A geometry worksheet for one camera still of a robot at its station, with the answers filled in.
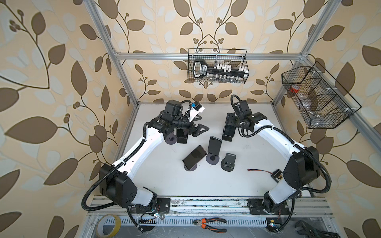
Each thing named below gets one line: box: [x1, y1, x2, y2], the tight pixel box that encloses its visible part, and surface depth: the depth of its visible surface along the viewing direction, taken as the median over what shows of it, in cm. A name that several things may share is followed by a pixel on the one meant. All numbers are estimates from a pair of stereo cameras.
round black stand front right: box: [220, 152, 237, 173], surface depth 85 cm
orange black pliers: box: [192, 217, 228, 234], surface depth 71 cm
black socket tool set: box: [192, 59, 249, 81], surface depth 86 cm
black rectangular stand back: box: [221, 134, 235, 142], surface depth 100 cm
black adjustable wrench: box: [295, 220, 342, 238], surface depth 68 cm
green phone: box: [207, 135, 223, 157], surface depth 82 cm
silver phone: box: [224, 124, 237, 138], surface depth 96 cm
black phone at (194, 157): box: [182, 144, 207, 171], surface depth 84 cm
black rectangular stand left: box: [176, 135, 189, 144], surface depth 100 cm
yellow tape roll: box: [95, 214, 122, 238], surface depth 69 cm
